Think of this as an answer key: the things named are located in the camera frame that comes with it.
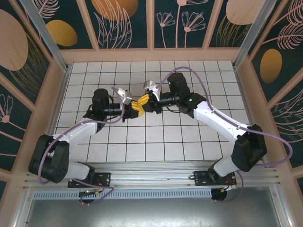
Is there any grey metal sheet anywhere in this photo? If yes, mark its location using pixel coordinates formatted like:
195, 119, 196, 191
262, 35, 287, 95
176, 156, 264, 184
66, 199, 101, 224
23, 197, 291, 227

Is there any aluminium table side rail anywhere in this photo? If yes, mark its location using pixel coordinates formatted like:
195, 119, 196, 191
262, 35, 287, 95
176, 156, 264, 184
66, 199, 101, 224
233, 67, 269, 167
48, 67, 71, 135

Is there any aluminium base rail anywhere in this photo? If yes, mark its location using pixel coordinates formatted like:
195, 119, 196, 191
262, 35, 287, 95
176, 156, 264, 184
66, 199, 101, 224
23, 162, 277, 190

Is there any grey slotted cable duct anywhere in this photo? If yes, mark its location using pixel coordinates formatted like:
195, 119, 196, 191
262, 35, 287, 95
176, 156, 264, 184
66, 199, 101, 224
33, 189, 213, 199

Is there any aluminium corner post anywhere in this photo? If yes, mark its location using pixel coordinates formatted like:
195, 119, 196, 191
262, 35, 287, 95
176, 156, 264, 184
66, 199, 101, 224
20, 0, 71, 73
232, 0, 279, 70

